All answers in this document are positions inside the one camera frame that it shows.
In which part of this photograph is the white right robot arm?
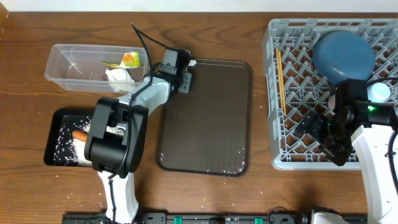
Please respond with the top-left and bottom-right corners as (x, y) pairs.
(296, 79), (397, 223)

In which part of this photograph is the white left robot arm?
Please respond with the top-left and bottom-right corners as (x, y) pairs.
(84, 47), (192, 223)

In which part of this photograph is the light blue cup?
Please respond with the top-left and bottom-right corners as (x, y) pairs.
(367, 83), (391, 103)

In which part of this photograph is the orange carrot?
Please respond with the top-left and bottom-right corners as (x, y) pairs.
(72, 131), (88, 142)

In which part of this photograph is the white paper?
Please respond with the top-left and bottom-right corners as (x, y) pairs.
(188, 60), (197, 67)

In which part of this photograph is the pink plastic cup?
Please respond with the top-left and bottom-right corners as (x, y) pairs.
(328, 95), (336, 110)

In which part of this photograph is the silver foil snack wrapper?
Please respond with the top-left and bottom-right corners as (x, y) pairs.
(102, 61), (121, 68)

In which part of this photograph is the black shallow tray bin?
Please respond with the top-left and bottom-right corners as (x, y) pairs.
(44, 108), (94, 167)

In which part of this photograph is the clear plastic bin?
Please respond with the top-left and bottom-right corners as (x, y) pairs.
(44, 44), (149, 94)

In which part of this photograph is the dark blue plate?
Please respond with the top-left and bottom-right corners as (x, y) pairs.
(312, 31), (376, 85)

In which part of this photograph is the grey dishwasher rack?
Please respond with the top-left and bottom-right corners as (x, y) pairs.
(262, 19), (397, 170)

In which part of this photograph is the pile of white rice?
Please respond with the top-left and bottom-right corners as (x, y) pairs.
(52, 116), (125, 167)

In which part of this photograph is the yellow green snack wrapper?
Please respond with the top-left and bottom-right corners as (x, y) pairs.
(120, 52), (141, 68)

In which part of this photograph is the brown serving tray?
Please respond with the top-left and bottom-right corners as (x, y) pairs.
(156, 59), (253, 177)

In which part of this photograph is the white napkin wrapper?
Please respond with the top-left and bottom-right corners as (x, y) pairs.
(105, 68), (135, 92)

